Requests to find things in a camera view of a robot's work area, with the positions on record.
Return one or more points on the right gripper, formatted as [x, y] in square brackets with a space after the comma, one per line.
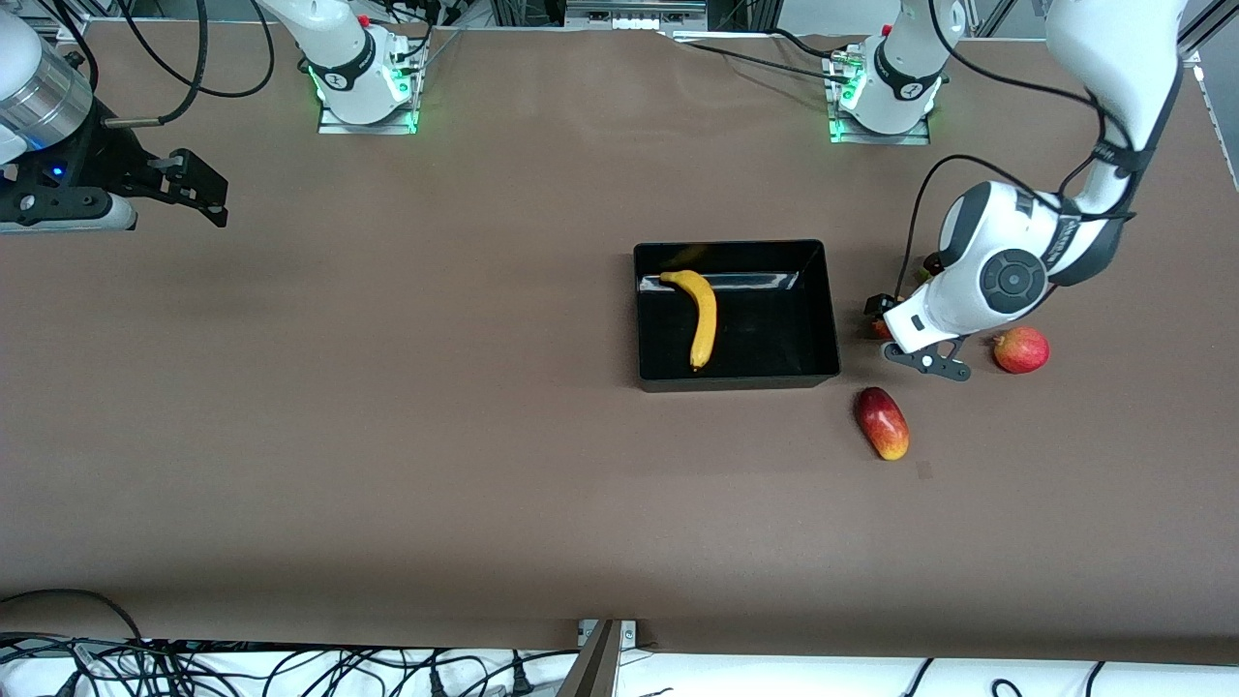
[108, 161]

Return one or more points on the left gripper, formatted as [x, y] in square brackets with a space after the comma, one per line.
[880, 308]

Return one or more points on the red yellow apple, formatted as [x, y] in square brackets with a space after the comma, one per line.
[879, 330]

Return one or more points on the black plastic box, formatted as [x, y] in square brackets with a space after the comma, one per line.
[765, 319]

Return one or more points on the yellow banana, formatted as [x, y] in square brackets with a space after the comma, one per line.
[705, 319]

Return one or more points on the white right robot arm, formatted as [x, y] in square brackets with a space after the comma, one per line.
[329, 39]

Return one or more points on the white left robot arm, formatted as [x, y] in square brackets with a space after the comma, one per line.
[968, 242]

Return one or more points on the dark purple mangosteen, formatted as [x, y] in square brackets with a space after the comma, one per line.
[934, 263]

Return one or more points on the red orange mango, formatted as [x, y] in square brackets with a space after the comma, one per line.
[881, 423]

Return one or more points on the red apple right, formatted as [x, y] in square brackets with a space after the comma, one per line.
[1021, 350]

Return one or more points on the aluminium equipment rack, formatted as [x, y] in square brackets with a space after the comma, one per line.
[634, 12]

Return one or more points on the dark metal pole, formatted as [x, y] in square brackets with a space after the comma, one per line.
[592, 673]

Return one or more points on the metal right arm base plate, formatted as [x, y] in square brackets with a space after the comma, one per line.
[334, 128]

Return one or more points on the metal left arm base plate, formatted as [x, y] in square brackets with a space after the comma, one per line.
[852, 136]

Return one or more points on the silver metal bracket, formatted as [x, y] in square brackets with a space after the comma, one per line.
[629, 634]

